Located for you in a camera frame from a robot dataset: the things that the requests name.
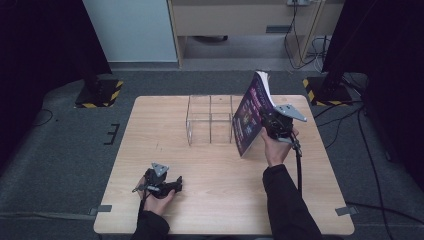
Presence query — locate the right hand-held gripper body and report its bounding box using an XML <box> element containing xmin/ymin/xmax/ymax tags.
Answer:
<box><xmin>261</xmin><ymin>103</ymin><xmax>308</xmax><ymax>141</ymax></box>

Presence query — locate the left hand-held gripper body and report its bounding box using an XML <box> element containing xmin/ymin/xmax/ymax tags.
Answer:
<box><xmin>143</xmin><ymin>162</ymin><xmax>173</xmax><ymax>200</ymax></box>

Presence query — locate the purple cover magazine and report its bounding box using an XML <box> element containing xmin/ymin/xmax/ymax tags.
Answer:
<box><xmin>232</xmin><ymin>69</ymin><xmax>278</xmax><ymax>158</ymax></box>

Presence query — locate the clear acrylic file rack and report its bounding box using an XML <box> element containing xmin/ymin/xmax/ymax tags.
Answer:
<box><xmin>185</xmin><ymin>94</ymin><xmax>242</xmax><ymax>147</ymax></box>

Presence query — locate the person's left hand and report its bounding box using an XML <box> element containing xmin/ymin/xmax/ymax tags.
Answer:
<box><xmin>136</xmin><ymin>176</ymin><xmax>177</xmax><ymax>216</ymax></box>

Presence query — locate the person's right hand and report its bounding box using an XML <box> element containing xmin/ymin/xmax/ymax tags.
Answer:
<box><xmin>260</xmin><ymin>127</ymin><xmax>299</xmax><ymax>168</ymax></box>

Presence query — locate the black stand base striped edge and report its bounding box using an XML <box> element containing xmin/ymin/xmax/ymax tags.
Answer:
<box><xmin>74</xmin><ymin>79</ymin><xmax>124</xmax><ymax>109</ymax></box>
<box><xmin>302</xmin><ymin>76</ymin><xmax>354</xmax><ymax>107</ymax></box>

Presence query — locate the grey tape piece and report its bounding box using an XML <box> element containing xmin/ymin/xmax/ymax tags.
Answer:
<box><xmin>89</xmin><ymin>204</ymin><xmax>113</xmax><ymax>216</ymax></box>
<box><xmin>334</xmin><ymin>205</ymin><xmax>359</xmax><ymax>217</ymax></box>

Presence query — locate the black tape floor mark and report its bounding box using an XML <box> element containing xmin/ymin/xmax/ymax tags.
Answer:
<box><xmin>103</xmin><ymin>123</ymin><xmax>121</xmax><ymax>146</ymax></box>

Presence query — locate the light wooden desk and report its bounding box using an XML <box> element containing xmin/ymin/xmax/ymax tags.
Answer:
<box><xmin>166</xmin><ymin>0</ymin><xmax>346</xmax><ymax>68</ymax></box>

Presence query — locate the black curtain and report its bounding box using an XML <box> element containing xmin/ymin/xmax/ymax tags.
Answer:
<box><xmin>321</xmin><ymin>0</ymin><xmax>424</xmax><ymax>191</ymax></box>
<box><xmin>0</xmin><ymin>0</ymin><xmax>113</xmax><ymax>168</ymax></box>

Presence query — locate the white cabinet panel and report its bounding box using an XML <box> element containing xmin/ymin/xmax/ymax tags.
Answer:
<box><xmin>82</xmin><ymin>0</ymin><xmax>178</xmax><ymax>63</ymax></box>

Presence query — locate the left hand-held gripper black cable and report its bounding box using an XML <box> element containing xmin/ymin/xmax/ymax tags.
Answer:
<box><xmin>139</xmin><ymin>191</ymin><xmax>150</xmax><ymax>214</ymax></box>

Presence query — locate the hand-held gripper black cable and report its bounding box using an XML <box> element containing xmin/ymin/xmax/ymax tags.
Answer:
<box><xmin>289</xmin><ymin>136</ymin><xmax>304</xmax><ymax>198</ymax></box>
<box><xmin>139</xmin><ymin>191</ymin><xmax>150</xmax><ymax>214</ymax></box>

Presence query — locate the right hand-held gripper black cable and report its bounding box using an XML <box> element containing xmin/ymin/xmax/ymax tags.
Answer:
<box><xmin>289</xmin><ymin>136</ymin><xmax>304</xmax><ymax>198</ymax></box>

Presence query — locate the black floor cable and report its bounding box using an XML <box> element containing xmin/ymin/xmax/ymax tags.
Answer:
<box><xmin>313</xmin><ymin>99</ymin><xmax>364</xmax><ymax>150</ymax></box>
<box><xmin>357</xmin><ymin>109</ymin><xmax>424</xmax><ymax>240</ymax></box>
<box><xmin>33</xmin><ymin>109</ymin><xmax>54</xmax><ymax>128</ymax></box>

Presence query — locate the black hanging cable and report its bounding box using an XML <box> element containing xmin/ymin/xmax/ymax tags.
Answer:
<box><xmin>283</xmin><ymin>0</ymin><xmax>331</xmax><ymax>71</ymax></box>

